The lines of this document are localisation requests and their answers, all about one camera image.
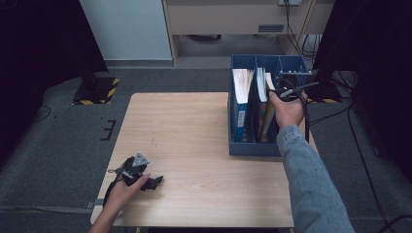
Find thick black floor cable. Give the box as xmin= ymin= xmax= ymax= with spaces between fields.
xmin=378 ymin=214 xmax=412 ymax=233

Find hand-held gripper cable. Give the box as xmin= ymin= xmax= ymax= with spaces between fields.
xmin=285 ymin=81 xmax=321 ymax=144
xmin=103 ymin=170 xmax=121 ymax=208

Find beige desk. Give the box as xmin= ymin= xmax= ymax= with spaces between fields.
xmin=161 ymin=0 xmax=334 ymax=67

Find striped black stand base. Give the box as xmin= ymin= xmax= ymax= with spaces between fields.
xmin=305 ymin=76 xmax=344 ymax=105
xmin=71 ymin=72 xmax=120 ymax=106

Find yellow book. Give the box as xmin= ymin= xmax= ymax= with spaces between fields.
xmin=260 ymin=72 xmax=280 ymax=144

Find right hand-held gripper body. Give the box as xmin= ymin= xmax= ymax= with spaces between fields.
xmin=275 ymin=71 xmax=313 ymax=103

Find white cabinet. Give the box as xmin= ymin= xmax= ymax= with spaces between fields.
xmin=79 ymin=0 xmax=173 ymax=61

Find grey tape piece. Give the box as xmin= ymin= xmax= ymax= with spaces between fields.
xmin=86 ymin=198 xmax=106 ymax=210

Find blue plastic file rack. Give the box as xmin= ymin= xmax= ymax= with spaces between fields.
xmin=227 ymin=53 xmax=309 ymax=158

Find person's left hand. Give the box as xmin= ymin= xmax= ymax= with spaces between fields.
xmin=103 ymin=174 xmax=151 ymax=212

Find left hand-held gripper cable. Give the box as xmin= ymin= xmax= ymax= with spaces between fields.
xmin=103 ymin=170 xmax=121 ymax=208

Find hanging black cables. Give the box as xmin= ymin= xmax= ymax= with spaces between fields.
xmin=284 ymin=4 xmax=322 ymax=61

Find thin black floor cable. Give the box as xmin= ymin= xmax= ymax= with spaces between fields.
xmin=30 ymin=105 xmax=52 ymax=123

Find long black floor cable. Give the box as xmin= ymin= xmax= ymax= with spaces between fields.
xmin=305 ymin=103 xmax=390 ymax=233

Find black curtain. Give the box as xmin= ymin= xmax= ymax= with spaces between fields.
xmin=312 ymin=0 xmax=412 ymax=183
xmin=0 ymin=0 xmax=110 ymax=163

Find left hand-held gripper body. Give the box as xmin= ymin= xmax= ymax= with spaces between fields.
xmin=108 ymin=151 xmax=151 ymax=187

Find blue book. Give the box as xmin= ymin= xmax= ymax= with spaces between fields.
xmin=231 ymin=68 xmax=256 ymax=144

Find teal illustrated book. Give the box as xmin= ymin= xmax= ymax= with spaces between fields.
xmin=256 ymin=66 xmax=268 ymax=144

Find person's right hand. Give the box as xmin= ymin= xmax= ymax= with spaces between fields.
xmin=269 ymin=91 xmax=309 ymax=129

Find right hand-held gripper cable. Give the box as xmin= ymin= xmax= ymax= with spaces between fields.
xmin=285 ymin=81 xmax=321 ymax=144

